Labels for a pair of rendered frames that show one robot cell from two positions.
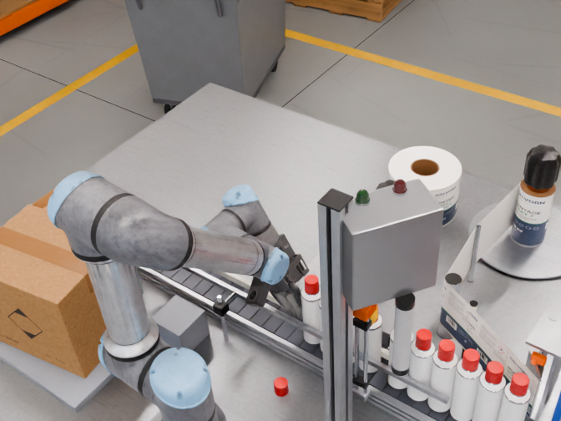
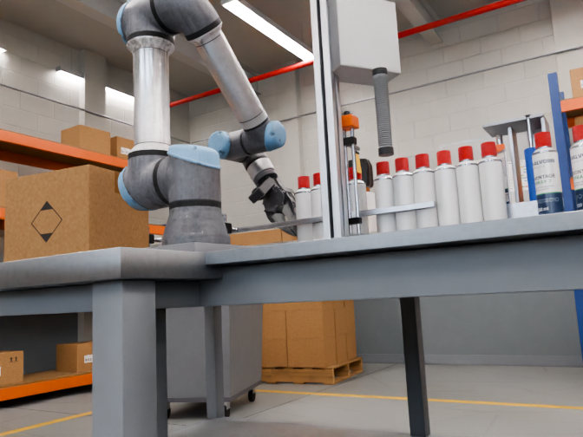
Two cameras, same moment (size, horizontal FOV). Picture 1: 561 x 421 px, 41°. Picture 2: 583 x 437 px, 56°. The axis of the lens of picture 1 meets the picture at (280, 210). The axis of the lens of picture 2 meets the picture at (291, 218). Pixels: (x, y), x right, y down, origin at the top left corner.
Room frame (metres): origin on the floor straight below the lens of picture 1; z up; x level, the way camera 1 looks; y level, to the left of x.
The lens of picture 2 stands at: (-0.29, 0.18, 0.75)
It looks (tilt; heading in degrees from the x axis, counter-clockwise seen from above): 8 degrees up; 352
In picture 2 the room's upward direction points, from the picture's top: 3 degrees counter-clockwise
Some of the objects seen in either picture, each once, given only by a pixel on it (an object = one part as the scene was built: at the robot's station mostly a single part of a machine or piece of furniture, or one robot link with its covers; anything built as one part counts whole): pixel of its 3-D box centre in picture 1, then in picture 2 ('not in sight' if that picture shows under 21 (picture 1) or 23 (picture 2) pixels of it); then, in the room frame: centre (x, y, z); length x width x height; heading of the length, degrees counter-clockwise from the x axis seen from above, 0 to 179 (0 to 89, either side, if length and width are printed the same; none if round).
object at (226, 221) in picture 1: (222, 239); (232, 146); (1.22, 0.13, 1.19); 0.11 x 0.11 x 0.08; 48
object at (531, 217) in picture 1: (535, 195); not in sight; (1.46, -0.66, 1.04); 0.09 x 0.09 x 0.29
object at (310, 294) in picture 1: (312, 309); (305, 213); (1.18, -0.06, 0.98); 0.05 x 0.05 x 0.20
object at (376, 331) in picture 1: (370, 337); (357, 205); (1.09, -0.18, 0.98); 0.05 x 0.05 x 0.20
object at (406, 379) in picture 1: (247, 298); (247, 228); (1.26, 0.10, 0.96); 1.07 x 0.01 x 0.01; 51
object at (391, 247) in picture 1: (384, 244); (358, 42); (0.97, -0.18, 1.38); 0.17 x 0.10 x 0.19; 106
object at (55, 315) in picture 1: (56, 289); (79, 225); (1.31, 0.57, 0.99); 0.30 x 0.24 x 0.27; 59
